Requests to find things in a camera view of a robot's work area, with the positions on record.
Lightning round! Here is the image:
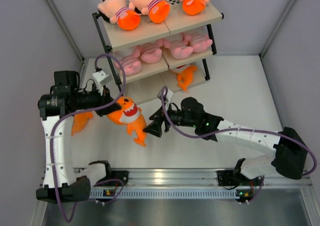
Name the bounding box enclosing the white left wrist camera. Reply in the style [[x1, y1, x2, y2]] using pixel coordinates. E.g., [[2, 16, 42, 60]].
[[92, 70, 112, 86]]

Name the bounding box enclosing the white slotted cable duct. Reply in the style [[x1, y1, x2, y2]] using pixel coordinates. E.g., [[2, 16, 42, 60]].
[[89, 188, 240, 199]]

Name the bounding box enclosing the small boy doll plush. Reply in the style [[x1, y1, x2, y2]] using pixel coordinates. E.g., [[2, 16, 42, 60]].
[[128, 0, 171, 24]]

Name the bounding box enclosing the aluminium mounting rail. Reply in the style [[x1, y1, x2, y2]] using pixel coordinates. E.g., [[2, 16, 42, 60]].
[[109, 168, 312, 188]]

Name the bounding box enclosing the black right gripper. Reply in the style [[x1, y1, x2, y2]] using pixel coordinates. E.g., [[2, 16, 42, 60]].
[[144, 102, 198, 137]]

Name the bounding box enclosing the black-haired boy doll plush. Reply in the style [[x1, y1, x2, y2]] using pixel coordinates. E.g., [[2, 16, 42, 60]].
[[97, 0, 141, 31]]

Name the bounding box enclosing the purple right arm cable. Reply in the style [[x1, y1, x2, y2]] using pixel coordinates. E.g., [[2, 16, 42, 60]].
[[160, 86, 318, 178]]

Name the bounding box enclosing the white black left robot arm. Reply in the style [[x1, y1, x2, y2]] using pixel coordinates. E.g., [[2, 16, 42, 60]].
[[36, 69, 120, 203]]

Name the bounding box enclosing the pink striped plush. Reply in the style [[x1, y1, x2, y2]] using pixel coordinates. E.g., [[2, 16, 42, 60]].
[[183, 32, 213, 53], [162, 34, 194, 60], [138, 43, 162, 64], [113, 47, 142, 76]]

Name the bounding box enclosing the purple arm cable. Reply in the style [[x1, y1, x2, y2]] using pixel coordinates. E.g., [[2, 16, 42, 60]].
[[160, 86, 318, 178], [50, 54, 127, 223]]

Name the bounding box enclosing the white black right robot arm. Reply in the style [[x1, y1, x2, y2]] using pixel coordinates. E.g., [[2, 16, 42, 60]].
[[143, 97, 308, 184]]

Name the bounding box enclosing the beige black three-tier shelf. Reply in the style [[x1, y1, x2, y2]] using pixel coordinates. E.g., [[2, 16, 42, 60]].
[[93, 0, 224, 103]]

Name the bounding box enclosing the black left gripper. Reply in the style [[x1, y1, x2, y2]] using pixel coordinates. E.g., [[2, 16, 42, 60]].
[[71, 83, 121, 117]]

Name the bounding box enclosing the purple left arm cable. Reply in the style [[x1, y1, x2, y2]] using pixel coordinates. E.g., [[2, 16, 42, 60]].
[[50, 54, 127, 223]]

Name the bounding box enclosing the orange shark plush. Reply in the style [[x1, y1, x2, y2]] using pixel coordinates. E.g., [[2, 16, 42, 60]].
[[170, 64, 198, 92], [107, 96, 147, 147], [71, 112, 94, 136]]

